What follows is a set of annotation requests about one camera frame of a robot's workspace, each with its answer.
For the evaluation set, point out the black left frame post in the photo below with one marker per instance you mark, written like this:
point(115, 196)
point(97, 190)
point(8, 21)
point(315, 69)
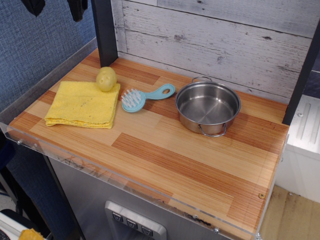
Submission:
point(105, 31)

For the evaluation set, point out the small stainless steel pot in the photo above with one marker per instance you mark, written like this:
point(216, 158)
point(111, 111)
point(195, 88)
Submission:
point(207, 107)

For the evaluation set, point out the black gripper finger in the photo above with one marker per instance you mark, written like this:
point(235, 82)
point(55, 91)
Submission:
point(35, 7)
point(77, 8)

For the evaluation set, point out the yellow toy potato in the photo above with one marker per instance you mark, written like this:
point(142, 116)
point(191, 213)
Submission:
point(106, 79)

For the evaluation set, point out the silver button control panel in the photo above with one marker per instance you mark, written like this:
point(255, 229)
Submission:
point(117, 214)

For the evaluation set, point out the light blue dish brush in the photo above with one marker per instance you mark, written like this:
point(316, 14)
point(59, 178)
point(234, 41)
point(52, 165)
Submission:
point(133, 100)

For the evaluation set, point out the silver toy dishwasher front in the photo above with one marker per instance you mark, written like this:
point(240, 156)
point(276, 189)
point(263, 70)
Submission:
point(88, 193)

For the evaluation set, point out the folded yellow cloth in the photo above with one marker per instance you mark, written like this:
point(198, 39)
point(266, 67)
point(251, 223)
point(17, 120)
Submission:
point(83, 104)

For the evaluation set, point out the white side cabinet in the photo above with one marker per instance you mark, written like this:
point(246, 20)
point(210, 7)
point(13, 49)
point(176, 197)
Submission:
point(299, 167)

